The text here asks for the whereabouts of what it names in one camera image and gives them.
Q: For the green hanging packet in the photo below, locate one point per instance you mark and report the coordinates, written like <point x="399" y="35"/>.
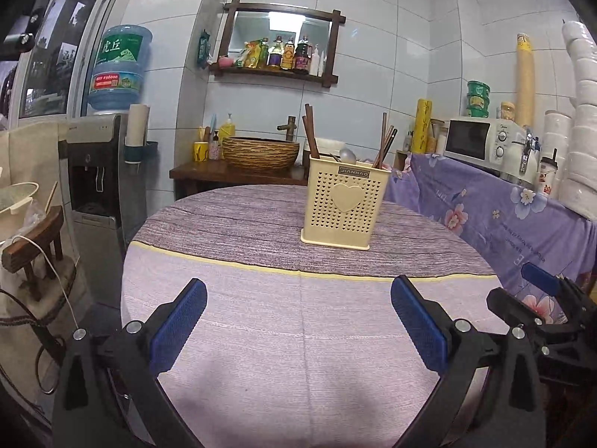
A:
<point x="203" y="50"/>

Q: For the brown chopstick pair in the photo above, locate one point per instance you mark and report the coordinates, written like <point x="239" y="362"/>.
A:
<point x="309" y="112"/>

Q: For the bronze faucet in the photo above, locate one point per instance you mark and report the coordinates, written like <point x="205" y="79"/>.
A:
<point x="289" y="128"/>

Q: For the white drink cup with straw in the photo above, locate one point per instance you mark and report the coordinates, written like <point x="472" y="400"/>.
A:
<point x="547" y="172"/>

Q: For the brown wooden chopstick single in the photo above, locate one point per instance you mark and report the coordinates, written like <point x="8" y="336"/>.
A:
<point x="384" y="127"/>

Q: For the green instant noodle cups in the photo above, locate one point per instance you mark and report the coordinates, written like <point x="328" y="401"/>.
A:
<point x="478" y="99"/>

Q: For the blue water jug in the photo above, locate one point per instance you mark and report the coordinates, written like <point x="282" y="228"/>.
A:
<point x="118" y="75"/>

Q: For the thick brown chopstick in holder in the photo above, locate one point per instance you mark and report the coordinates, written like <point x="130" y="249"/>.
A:
<point x="385" y="143"/>

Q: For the cream plastic utensil holder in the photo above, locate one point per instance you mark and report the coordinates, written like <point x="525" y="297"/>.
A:
<point x="343" y="203"/>

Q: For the white brown rice cooker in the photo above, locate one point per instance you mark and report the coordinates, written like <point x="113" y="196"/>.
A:
<point x="325" y="146"/>

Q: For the water dispenser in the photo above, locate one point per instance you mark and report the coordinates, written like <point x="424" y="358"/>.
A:
<point x="108" y="200"/>

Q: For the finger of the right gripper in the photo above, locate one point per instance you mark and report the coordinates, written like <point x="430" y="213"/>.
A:
<point x="543" y="280"/>

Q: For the yellow roll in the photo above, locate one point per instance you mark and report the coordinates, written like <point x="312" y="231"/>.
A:
<point x="421" y="127"/>

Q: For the white paper roll stack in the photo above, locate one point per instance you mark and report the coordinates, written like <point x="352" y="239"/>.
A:
<point x="577" y="189"/>

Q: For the yellow soap bottle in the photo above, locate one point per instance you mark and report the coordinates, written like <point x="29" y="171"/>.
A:
<point x="227" y="129"/>

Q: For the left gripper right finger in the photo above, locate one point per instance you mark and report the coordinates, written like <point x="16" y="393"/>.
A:
<point x="510" y="411"/>

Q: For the purple striped tablecloth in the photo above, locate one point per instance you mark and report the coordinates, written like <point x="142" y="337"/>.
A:
<point x="299" y="345"/>

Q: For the yellow mug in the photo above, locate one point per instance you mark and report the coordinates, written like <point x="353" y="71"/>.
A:
<point x="200" y="151"/>

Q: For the wooden framed mirror shelf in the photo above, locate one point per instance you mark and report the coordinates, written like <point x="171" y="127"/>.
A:
<point x="285" y="41"/>

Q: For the purple floral cloth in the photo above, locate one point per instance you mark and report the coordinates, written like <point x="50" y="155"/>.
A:
<point x="508" y="225"/>

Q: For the dark wooden sink counter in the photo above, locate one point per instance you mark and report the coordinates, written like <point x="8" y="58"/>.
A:
<point x="198" y="177"/>

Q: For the woven basin sink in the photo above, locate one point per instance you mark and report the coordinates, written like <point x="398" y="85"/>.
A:
<point x="260" y="154"/>

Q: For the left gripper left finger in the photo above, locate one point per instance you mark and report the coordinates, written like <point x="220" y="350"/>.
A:
<point x="109" y="394"/>

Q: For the wooden chair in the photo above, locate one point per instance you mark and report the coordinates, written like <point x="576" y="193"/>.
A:
<point x="37" y="252"/>

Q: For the paper cup stack holder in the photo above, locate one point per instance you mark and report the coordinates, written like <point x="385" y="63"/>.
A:
<point x="137" y="147"/>

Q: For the white microwave oven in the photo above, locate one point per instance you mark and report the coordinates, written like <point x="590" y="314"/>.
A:
<point x="481" y="142"/>

